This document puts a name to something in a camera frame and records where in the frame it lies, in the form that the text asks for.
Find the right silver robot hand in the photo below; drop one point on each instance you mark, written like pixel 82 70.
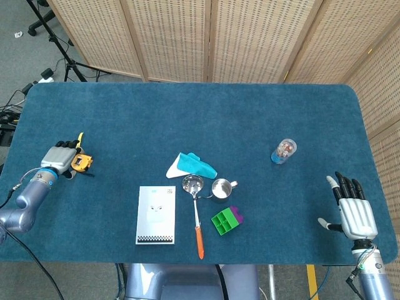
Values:
pixel 357 218

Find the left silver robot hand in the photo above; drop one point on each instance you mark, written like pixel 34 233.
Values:
pixel 57 157

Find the yellow tape measure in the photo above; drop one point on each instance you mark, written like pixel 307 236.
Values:
pixel 82 162

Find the black power brick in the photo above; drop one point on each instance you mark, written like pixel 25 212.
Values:
pixel 27 88

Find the clear bottle with blue base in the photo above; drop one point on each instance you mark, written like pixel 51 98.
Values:
pixel 283 151

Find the metal table leg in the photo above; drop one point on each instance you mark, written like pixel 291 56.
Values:
pixel 272 281

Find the white booklet with checkered edge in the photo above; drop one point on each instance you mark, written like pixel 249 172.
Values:
pixel 155 218

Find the black tripod stand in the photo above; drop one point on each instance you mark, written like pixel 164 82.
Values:
pixel 54 40

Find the purple plastic block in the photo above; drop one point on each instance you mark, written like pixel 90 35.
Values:
pixel 239 215

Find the white paper scrap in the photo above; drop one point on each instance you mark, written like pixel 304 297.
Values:
pixel 18 34

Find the black office chair base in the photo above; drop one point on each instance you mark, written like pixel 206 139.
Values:
pixel 39 26

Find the green compartment block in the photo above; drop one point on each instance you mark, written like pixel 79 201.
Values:
pixel 223 222

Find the blue carpet table mat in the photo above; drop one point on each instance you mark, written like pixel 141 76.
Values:
pixel 187 118

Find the teal and white cloth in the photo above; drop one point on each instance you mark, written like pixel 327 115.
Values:
pixel 193 165

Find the small steel mug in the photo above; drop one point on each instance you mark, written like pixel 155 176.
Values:
pixel 221 188

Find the wicker folding screen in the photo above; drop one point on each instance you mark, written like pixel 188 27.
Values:
pixel 175 37

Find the grey-blue robot torso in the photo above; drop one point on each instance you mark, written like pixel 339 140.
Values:
pixel 175 281

